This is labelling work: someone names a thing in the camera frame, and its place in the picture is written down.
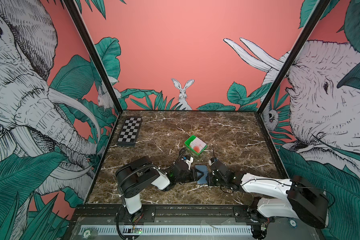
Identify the blue card holder wallet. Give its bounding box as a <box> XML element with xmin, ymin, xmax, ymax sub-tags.
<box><xmin>195</xmin><ymin>165</ymin><xmax>209</xmax><ymax>185</ymax></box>

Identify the green card tray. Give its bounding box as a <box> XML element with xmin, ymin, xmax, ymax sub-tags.
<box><xmin>184</xmin><ymin>136</ymin><xmax>208</xmax><ymax>155</ymax></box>

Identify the white red credit card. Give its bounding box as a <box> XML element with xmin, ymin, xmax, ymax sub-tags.
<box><xmin>189</xmin><ymin>137</ymin><xmax>207</xmax><ymax>154</ymax></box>

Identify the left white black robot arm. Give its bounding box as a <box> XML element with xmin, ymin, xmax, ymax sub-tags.
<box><xmin>116</xmin><ymin>155</ymin><xmax>204</xmax><ymax>216</ymax></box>

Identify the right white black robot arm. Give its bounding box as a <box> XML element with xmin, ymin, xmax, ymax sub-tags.
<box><xmin>208</xmin><ymin>158</ymin><xmax>330</xmax><ymax>229</ymax></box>

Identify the black white checkerboard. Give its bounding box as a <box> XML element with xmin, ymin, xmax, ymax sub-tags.
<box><xmin>117</xmin><ymin>116</ymin><xmax>143</xmax><ymax>147</ymax></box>

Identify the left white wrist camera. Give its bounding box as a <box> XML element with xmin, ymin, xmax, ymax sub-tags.
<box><xmin>183</xmin><ymin>155</ymin><xmax>194</xmax><ymax>170</ymax></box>

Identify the white slotted cable duct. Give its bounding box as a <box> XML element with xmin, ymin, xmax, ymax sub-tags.
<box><xmin>78</xmin><ymin>225</ymin><xmax>252</xmax><ymax>238</ymax></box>

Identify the black front mounting rail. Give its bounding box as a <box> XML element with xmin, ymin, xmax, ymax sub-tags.
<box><xmin>72</xmin><ymin>204</ymin><xmax>281</xmax><ymax>224</ymax></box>

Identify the left black frame post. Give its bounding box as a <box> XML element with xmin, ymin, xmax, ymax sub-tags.
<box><xmin>64</xmin><ymin>0</ymin><xmax>123</xmax><ymax>114</ymax></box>

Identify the black frame post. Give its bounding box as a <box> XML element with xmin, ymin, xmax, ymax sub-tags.
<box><xmin>64</xmin><ymin>0</ymin><xmax>123</xmax><ymax>114</ymax></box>
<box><xmin>257</xmin><ymin>0</ymin><xmax>330</xmax><ymax>115</ymax></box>

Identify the right black frame post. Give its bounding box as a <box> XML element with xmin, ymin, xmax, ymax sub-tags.
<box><xmin>257</xmin><ymin>0</ymin><xmax>330</xmax><ymax>115</ymax></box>

